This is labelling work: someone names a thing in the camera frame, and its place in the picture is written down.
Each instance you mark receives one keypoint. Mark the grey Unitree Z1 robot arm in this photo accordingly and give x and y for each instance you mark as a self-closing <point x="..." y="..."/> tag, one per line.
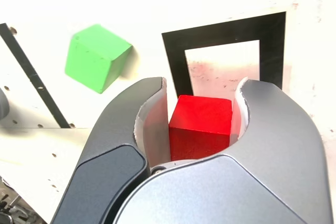
<point x="2" y="106"/>

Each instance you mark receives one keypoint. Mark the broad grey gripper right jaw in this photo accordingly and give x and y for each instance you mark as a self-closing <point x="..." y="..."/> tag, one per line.
<point x="236" y="190"/>

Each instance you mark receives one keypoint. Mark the green cube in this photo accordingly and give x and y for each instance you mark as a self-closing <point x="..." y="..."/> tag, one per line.
<point x="92" y="61"/>

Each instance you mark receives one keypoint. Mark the black tape strip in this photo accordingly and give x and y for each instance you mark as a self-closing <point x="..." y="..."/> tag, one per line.
<point x="34" y="77"/>

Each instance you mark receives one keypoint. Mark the red cube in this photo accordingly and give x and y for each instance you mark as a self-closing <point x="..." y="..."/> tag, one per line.
<point x="199" y="124"/>

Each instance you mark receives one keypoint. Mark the black tape square outline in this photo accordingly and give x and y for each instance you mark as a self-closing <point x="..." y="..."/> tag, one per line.
<point x="173" y="58"/>

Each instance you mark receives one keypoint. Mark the narrow grey gripper left jaw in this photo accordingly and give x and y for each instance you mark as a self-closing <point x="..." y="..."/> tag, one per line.
<point x="105" y="171"/>

